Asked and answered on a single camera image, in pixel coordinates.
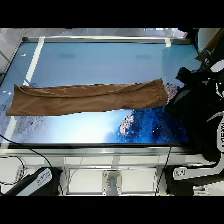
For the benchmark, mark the brown pants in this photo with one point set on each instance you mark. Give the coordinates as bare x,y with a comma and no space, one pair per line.
83,99

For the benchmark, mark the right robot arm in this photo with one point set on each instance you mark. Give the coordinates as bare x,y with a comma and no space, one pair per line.
200,113

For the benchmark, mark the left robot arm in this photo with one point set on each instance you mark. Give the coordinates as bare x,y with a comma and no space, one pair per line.
35,181

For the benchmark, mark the silver frame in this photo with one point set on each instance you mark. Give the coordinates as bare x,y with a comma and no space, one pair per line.
111,151

